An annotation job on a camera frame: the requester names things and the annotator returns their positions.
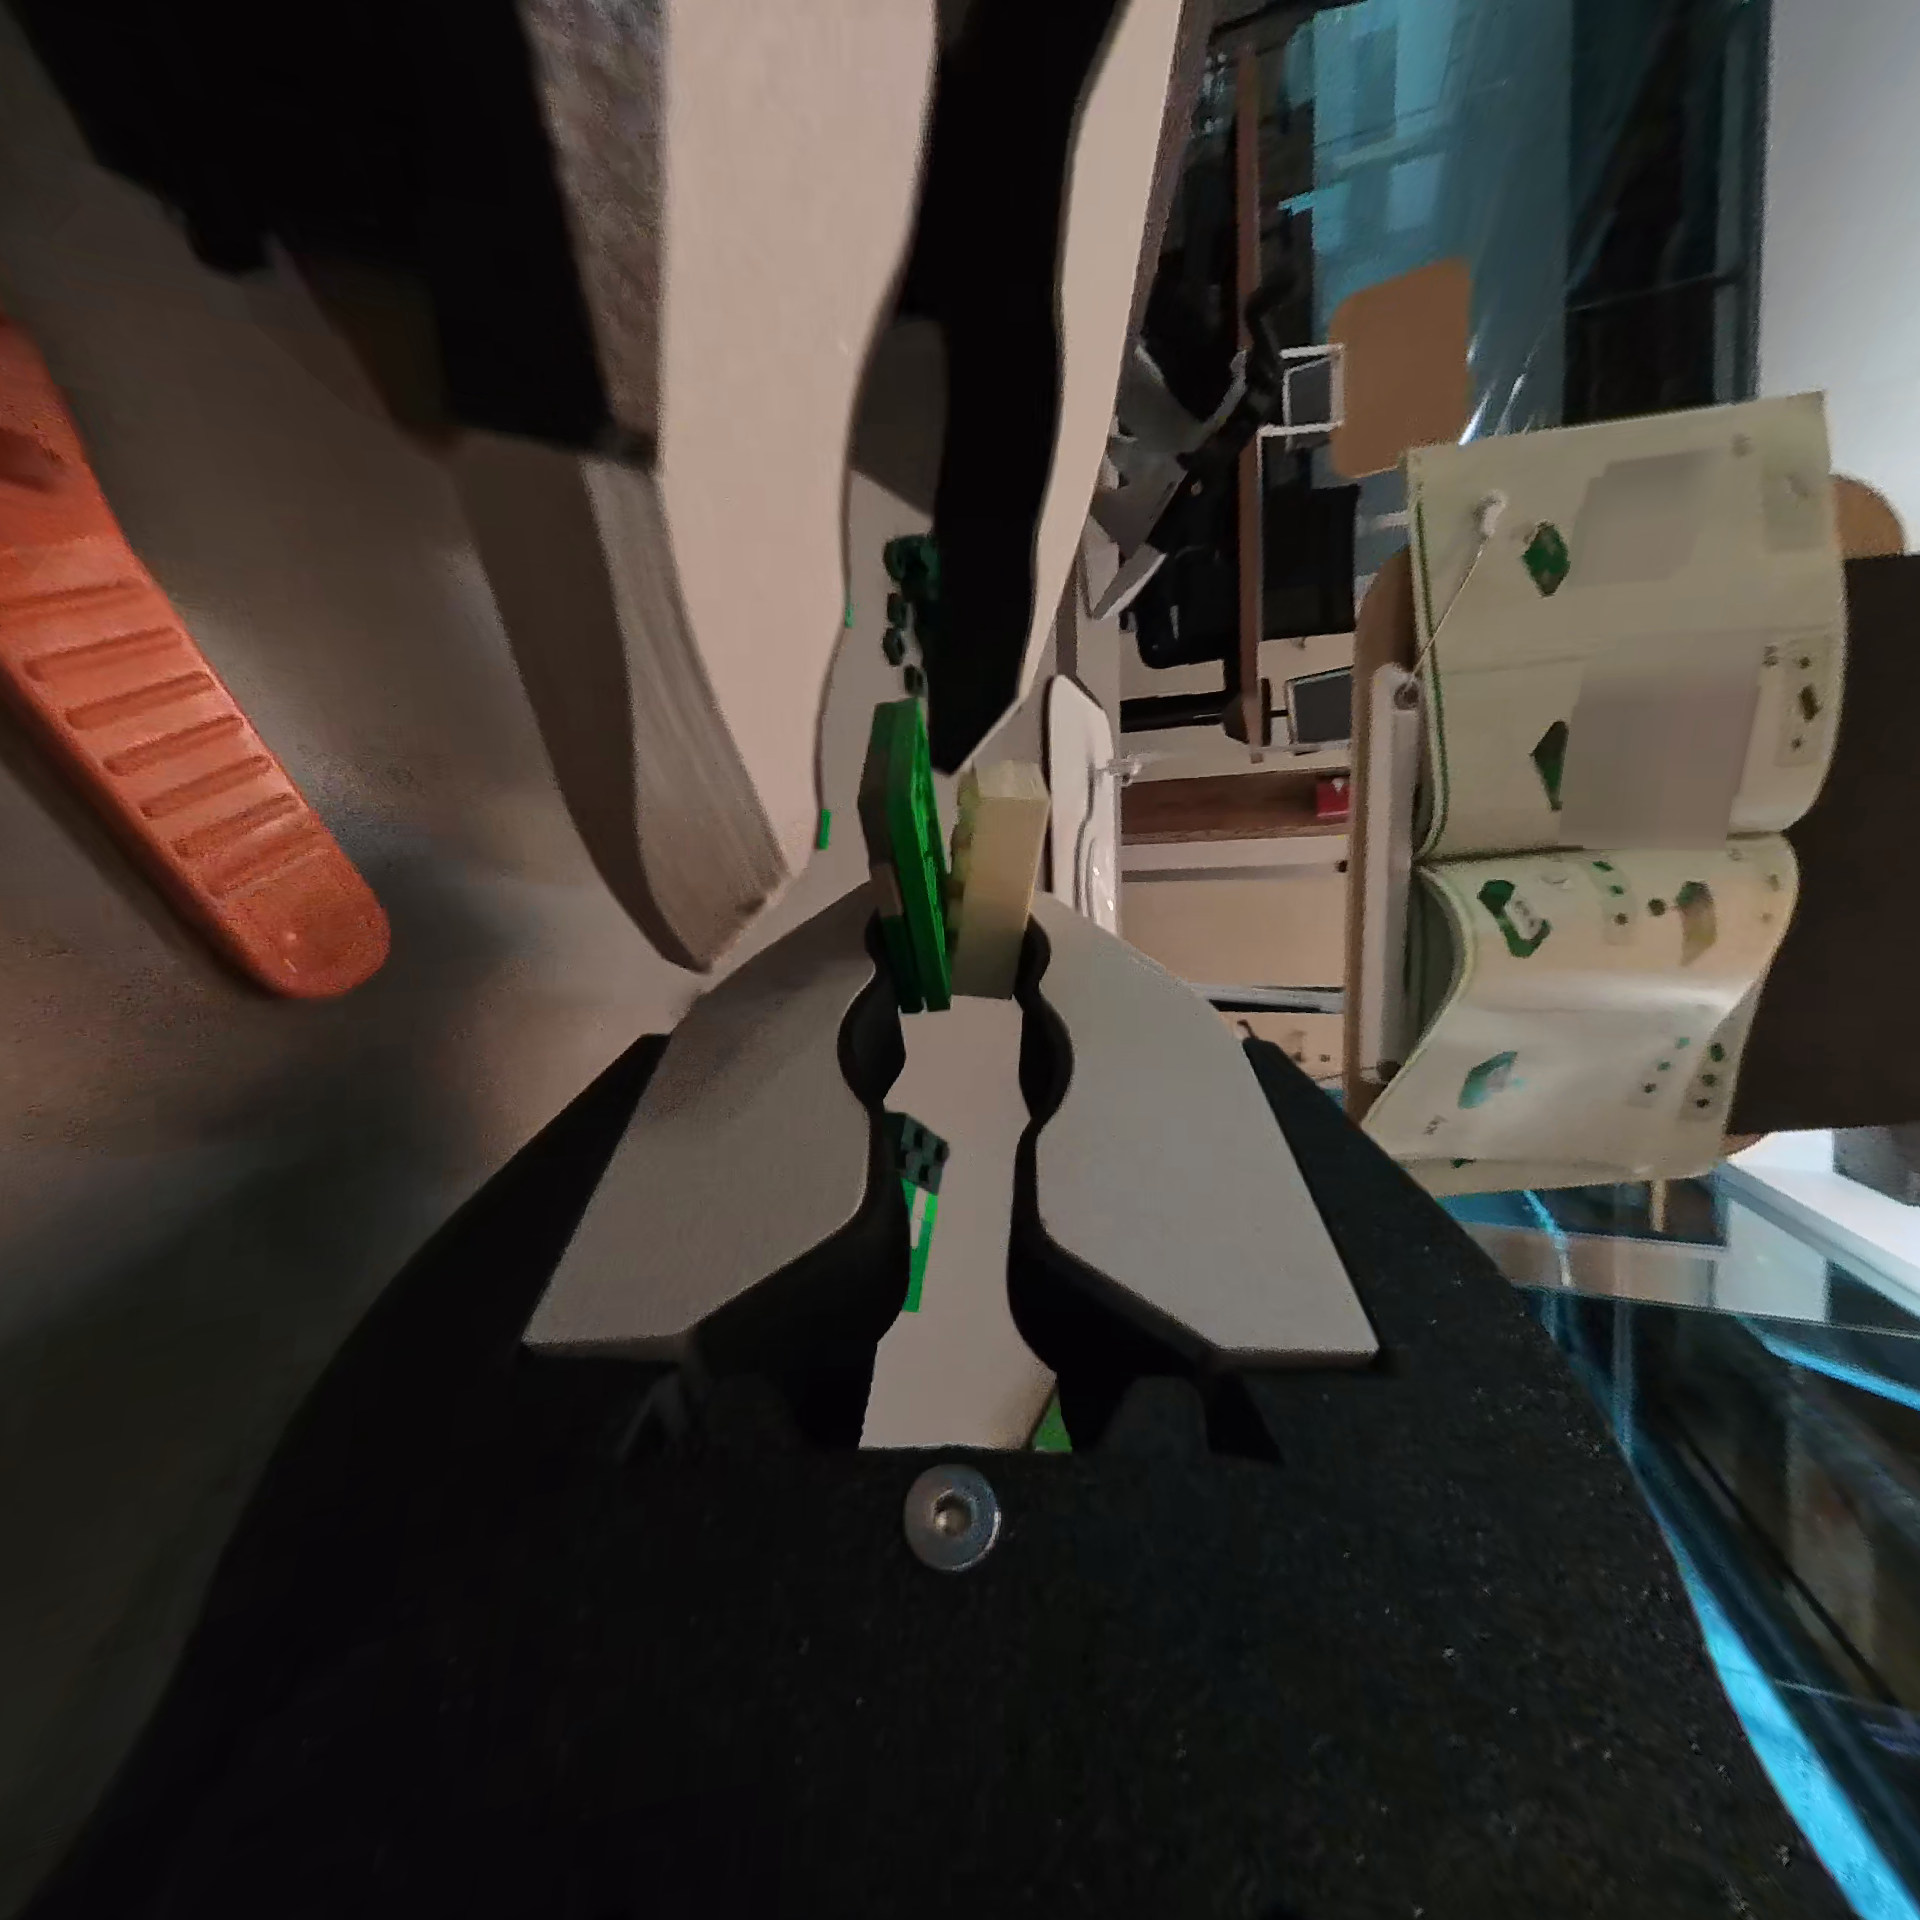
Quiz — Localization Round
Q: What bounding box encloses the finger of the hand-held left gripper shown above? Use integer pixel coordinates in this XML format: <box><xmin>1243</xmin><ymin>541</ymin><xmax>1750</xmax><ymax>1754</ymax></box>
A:
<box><xmin>897</xmin><ymin>0</ymin><xmax>1182</xmax><ymax>778</ymax></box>
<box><xmin>448</xmin><ymin>0</ymin><xmax>939</xmax><ymax>972</ymax></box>

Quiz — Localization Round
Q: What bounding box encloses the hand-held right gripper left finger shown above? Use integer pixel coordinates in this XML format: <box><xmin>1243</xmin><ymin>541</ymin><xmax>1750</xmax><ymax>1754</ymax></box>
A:
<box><xmin>525</xmin><ymin>873</ymin><xmax>916</xmax><ymax>1450</ymax></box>

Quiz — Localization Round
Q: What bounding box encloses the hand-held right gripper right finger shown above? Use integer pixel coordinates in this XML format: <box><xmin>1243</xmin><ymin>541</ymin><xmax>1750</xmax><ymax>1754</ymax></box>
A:
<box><xmin>1005</xmin><ymin>895</ymin><xmax>1379</xmax><ymax>1450</ymax></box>

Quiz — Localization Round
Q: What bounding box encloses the white lego brick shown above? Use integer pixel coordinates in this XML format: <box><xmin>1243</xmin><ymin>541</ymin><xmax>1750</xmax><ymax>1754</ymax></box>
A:
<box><xmin>945</xmin><ymin>760</ymin><xmax>1045</xmax><ymax>999</ymax></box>

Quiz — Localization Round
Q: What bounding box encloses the green mosaic lego panel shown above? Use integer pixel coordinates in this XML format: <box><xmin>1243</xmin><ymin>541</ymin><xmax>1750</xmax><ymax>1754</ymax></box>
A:
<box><xmin>857</xmin><ymin>697</ymin><xmax>963</xmax><ymax>1009</ymax></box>

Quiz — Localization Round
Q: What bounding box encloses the lego instruction booklet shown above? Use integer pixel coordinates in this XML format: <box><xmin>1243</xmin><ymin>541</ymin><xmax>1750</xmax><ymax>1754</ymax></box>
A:
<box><xmin>1376</xmin><ymin>395</ymin><xmax>1843</xmax><ymax>1190</ymax></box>

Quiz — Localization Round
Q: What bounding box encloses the pile of dark green lego pieces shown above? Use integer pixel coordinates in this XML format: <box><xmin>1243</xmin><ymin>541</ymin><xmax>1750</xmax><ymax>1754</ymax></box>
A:
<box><xmin>879</xmin><ymin>541</ymin><xmax>945</xmax><ymax>702</ymax></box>

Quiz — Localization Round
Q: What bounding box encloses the orange lego brick separator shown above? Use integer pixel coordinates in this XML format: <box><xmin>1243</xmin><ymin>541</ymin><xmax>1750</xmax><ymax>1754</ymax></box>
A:
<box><xmin>0</xmin><ymin>326</ymin><xmax>394</xmax><ymax>999</ymax></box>

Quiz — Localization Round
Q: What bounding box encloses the black and grey object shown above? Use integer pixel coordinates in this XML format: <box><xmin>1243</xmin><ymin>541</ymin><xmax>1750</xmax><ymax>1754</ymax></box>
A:
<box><xmin>1110</xmin><ymin>336</ymin><xmax>1251</xmax><ymax>619</ymax></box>

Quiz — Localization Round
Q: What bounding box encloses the white stand base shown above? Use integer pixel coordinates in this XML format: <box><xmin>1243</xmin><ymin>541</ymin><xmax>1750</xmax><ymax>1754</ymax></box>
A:
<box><xmin>1045</xmin><ymin>675</ymin><xmax>1128</xmax><ymax>934</ymax></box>

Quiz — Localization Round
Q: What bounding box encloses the dark book stand board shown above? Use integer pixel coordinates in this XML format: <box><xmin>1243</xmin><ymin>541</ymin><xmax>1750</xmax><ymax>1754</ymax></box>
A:
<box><xmin>1721</xmin><ymin>551</ymin><xmax>1920</xmax><ymax>1144</ymax></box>

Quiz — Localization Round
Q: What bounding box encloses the book stand page cord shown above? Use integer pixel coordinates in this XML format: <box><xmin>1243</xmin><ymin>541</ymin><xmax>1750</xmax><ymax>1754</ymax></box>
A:
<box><xmin>1399</xmin><ymin>491</ymin><xmax>1511</xmax><ymax>709</ymax></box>

